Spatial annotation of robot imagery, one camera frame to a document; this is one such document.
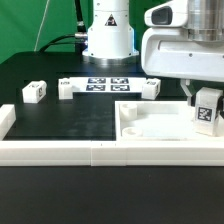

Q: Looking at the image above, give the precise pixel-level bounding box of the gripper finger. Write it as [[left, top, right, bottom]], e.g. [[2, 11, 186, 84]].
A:
[[217, 96, 224, 119]]

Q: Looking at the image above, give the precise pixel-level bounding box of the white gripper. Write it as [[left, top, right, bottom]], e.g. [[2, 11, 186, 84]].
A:
[[141, 0, 224, 107]]

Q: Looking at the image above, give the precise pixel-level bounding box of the white square tabletop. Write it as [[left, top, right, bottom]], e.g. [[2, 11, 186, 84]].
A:
[[115, 101, 224, 142]]

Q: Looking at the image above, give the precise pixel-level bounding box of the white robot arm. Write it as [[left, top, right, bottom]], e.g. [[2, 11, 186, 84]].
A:
[[83, 0, 224, 116]]

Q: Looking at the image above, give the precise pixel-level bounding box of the green backdrop curtain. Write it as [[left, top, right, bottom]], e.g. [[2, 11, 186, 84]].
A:
[[0, 0, 166, 63]]

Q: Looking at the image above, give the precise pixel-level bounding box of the white U-shaped obstacle fence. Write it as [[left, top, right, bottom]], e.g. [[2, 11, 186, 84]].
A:
[[0, 104, 224, 166]]

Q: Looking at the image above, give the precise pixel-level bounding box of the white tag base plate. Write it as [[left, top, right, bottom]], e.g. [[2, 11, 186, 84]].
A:
[[68, 77, 146, 93]]

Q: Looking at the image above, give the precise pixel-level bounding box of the black cable bundle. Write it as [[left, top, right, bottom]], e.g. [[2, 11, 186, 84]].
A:
[[39, 0, 90, 54]]

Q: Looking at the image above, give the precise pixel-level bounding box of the white thin cable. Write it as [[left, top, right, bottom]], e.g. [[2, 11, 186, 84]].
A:
[[34, 0, 52, 52]]

